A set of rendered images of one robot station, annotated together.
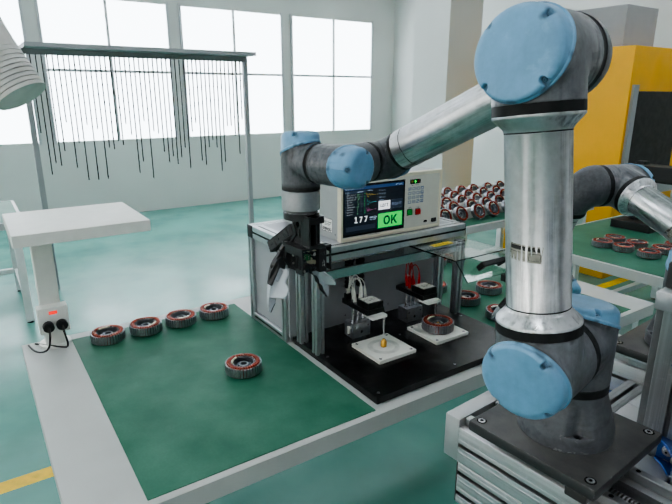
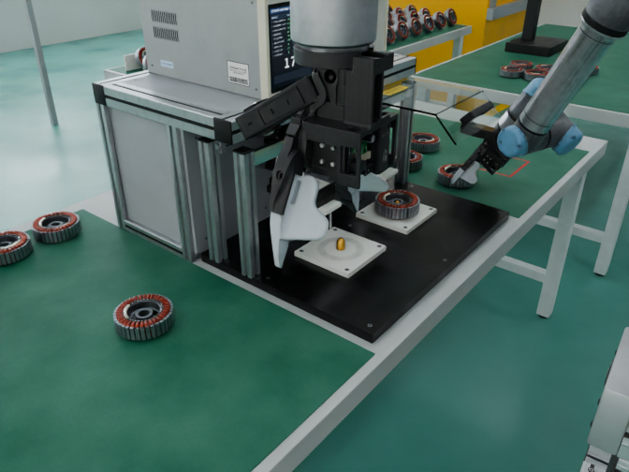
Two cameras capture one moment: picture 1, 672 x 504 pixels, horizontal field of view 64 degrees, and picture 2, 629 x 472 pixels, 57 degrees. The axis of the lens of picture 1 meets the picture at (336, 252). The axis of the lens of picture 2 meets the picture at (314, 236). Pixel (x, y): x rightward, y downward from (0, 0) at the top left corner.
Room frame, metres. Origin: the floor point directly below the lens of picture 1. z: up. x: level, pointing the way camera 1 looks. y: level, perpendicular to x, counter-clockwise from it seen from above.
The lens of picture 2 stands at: (0.54, 0.24, 1.46)
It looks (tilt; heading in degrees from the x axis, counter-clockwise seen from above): 29 degrees down; 343
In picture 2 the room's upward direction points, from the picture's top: straight up
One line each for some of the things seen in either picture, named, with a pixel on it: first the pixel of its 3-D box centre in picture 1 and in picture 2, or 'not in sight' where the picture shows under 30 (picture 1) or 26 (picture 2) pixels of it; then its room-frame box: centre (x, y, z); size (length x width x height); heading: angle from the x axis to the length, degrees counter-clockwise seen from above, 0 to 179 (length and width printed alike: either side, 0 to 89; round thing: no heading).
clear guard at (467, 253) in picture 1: (457, 255); (418, 105); (1.80, -0.42, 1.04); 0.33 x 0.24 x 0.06; 34
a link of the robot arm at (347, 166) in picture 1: (345, 165); not in sight; (0.98, -0.02, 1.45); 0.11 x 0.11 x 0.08; 46
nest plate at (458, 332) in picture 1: (437, 330); (396, 213); (1.75, -0.36, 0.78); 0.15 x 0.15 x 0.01; 34
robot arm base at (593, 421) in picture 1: (567, 400); not in sight; (0.79, -0.38, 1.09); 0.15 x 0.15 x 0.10
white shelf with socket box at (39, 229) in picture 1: (83, 285); not in sight; (1.65, 0.82, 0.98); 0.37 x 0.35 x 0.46; 124
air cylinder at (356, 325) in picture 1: (357, 326); not in sight; (1.73, -0.08, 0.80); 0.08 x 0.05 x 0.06; 124
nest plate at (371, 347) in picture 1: (383, 347); (340, 250); (1.61, -0.16, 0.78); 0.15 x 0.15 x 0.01; 34
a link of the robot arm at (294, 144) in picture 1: (301, 160); not in sight; (1.04, 0.07, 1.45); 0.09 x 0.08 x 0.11; 46
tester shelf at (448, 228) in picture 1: (356, 229); (267, 78); (1.94, -0.08, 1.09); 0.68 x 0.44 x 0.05; 124
